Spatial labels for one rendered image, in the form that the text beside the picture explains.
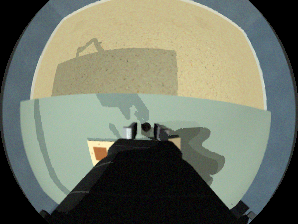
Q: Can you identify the chessboard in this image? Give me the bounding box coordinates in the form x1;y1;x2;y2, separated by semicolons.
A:
88;137;180;166

